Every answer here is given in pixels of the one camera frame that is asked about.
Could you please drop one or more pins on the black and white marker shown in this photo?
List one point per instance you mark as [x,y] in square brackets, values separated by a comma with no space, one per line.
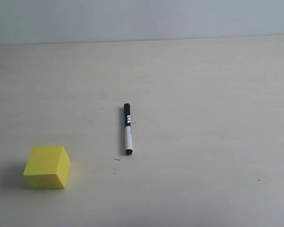
[127,129]

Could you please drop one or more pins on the yellow foam cube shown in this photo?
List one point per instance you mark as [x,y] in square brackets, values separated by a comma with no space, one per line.
[47,168]

